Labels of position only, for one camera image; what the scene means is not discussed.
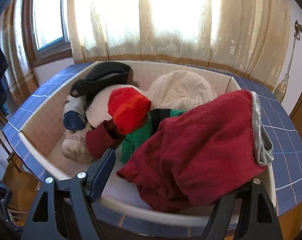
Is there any blue plaid tablecloth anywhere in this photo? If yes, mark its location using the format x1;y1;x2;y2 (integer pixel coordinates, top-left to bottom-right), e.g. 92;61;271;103
2;64;302;230

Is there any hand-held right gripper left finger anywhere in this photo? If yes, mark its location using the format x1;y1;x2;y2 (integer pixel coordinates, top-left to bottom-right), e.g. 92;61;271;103
21;149;116;240

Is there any white sock with blue toe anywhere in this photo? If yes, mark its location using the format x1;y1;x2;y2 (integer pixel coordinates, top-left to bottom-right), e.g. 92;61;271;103
63;95;86;131

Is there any wide cream curtain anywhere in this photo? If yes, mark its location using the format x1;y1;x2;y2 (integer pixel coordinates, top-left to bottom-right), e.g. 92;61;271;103
67;0;292;95

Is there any green garment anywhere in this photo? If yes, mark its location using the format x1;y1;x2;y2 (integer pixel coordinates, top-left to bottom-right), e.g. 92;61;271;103
120;109;189;163

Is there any wooden door frame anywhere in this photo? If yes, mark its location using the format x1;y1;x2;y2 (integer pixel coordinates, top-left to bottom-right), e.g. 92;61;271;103
290;62;302;140

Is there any window with wooden frame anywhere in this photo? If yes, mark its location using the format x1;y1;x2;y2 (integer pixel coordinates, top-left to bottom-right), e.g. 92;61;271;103
23;0;71;67

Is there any bright red knit sock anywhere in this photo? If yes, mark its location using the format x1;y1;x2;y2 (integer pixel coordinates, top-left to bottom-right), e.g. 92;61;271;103
108;87;152;135

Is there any beige sock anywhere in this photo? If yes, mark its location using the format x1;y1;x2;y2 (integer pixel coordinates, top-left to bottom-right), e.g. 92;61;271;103
61;129;95;164

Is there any red underwear with grey waistband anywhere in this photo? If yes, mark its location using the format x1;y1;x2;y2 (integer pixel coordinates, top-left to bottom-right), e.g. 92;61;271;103
116;89;275;213

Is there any narrow cream curtain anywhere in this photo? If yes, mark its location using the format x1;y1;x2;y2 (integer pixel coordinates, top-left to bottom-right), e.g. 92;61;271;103
0;0;39;103

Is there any wooden coat rack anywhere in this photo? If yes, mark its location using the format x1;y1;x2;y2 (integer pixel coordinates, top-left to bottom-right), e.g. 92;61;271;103
0;110;22;173

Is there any black garment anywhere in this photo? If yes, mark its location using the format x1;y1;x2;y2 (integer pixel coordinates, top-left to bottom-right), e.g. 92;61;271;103
70;61;131;99

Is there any dark red cloth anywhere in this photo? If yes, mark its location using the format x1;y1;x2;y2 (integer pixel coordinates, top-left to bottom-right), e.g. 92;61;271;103
85;120;118;159

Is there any white box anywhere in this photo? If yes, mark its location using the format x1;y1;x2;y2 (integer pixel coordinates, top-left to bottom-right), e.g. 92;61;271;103
17;60;277;227

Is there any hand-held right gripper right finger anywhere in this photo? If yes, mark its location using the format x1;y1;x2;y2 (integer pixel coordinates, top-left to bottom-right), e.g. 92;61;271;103
200;177;283;240

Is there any white mesh garment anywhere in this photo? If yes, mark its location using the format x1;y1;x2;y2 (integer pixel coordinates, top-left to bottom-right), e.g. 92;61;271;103
147;70;218;110

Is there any brass curtain tieback with tassel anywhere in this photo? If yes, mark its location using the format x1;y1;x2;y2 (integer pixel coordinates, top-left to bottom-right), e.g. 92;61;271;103
274;20;302;103

